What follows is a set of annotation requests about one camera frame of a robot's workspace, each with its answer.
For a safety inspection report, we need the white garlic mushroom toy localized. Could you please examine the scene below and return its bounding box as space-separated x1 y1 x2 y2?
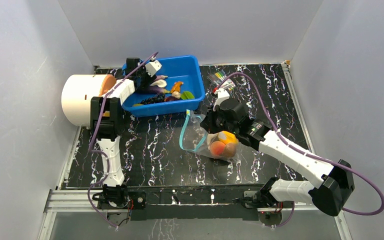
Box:
150 75 168 88

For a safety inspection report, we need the yellow bell pepper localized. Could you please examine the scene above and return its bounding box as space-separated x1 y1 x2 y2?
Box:
217 131 239 145

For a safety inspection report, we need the clear zip top bag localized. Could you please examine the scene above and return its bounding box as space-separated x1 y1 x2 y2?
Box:
179 109 241 163

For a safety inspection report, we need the orange peach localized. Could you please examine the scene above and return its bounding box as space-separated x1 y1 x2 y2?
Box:
209 141 226 158

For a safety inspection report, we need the round white brown slice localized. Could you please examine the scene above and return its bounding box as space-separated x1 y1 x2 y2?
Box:
221 142 238 158

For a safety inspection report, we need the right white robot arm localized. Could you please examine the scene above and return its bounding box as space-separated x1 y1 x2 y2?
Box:
200 98 355 217

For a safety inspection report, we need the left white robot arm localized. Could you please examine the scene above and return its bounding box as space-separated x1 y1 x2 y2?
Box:
88 55 162 209

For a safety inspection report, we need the purple eggplant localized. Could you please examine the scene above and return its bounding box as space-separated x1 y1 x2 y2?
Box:
141 85 170 95

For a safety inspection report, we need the black grape bunch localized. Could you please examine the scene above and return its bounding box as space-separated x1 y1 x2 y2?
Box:
140 93 166 105

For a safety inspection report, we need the green leaf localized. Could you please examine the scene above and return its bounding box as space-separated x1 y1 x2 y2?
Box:
180 90 195 100

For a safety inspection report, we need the orange starfish cookie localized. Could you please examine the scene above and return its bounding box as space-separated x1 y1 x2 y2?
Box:
170 81 184 94

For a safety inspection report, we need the pack of coloured markers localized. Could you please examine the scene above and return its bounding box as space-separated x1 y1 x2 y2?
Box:
207 70 236 94

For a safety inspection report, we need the small beige mushroom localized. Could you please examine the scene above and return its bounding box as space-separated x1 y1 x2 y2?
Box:
171 91 182 99

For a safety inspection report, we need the blue plastic bin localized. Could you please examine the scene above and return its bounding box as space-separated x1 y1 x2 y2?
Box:
122 55 206 118

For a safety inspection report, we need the white cylinder container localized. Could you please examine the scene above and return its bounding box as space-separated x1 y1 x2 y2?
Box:
61 74 117 127

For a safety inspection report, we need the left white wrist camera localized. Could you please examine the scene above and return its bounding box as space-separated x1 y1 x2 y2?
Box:
145 59 162 77

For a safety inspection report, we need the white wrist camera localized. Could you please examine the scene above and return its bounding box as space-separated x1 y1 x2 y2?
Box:
145 59 162 77
213 87 230 112

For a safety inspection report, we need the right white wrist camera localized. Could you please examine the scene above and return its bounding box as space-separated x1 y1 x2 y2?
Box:
213 87 230 112

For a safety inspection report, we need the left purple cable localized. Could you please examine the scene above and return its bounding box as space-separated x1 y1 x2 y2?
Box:
86 51 160 229

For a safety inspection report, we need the purple cable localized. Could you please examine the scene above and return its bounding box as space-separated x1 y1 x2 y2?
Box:
216 71 384 217
86 51 160 229

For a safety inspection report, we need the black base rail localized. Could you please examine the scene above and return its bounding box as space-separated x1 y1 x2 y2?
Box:
127 184 285 222

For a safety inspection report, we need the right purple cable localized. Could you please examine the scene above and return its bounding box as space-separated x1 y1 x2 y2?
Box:
216 71 384 217

